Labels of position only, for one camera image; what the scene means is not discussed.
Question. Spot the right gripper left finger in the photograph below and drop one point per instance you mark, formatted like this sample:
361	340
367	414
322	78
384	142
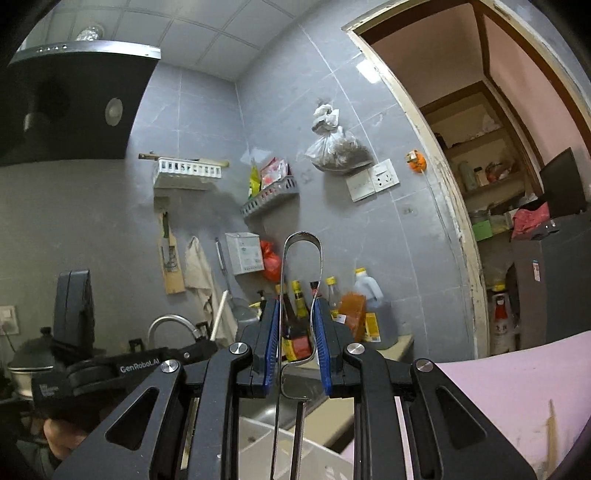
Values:
263	339

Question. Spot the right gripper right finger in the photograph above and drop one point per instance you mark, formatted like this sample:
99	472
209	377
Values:
341	371

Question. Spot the person's left hand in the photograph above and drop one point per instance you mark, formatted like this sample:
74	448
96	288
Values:
62	437

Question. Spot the stainless steel sink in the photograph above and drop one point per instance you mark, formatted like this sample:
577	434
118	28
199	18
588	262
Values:
264	410

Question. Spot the steel cooking pot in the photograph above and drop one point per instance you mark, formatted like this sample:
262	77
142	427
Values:
33	358

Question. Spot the dark soy sauce bottle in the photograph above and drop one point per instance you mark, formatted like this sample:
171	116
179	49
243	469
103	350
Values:
296	334

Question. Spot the orange spice packet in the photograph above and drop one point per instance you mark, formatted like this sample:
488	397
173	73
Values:
354	307

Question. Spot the hanging beige dishcloth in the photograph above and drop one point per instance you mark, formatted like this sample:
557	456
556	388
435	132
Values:
212	301

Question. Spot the red plastic bag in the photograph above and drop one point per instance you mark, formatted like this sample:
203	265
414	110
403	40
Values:
271	262

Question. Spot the pink floral table cloth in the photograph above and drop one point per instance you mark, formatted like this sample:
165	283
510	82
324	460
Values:
539	399

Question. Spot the green box on shelf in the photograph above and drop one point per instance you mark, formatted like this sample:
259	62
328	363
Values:
482	230

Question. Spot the hanging plastic bag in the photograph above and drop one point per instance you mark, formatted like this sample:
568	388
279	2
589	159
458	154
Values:
336	151

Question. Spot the dark grey cabinet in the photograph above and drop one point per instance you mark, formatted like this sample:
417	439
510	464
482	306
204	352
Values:
553	278

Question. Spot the red cloth on cabinet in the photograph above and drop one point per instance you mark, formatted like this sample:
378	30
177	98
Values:
528	219

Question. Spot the black range hood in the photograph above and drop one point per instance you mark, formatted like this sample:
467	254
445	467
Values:
73	101

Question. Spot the white perforated wall box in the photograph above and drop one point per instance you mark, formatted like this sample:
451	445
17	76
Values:
245	253

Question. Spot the grey wall spice shelf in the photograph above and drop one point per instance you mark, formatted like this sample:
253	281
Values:
277	193

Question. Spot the white wall socket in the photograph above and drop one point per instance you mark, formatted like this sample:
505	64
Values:
376	179

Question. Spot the white wall rack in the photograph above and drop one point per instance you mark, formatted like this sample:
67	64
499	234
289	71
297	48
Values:
184	174

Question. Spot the orange wall hook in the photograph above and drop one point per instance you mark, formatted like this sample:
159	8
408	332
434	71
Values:
416	161

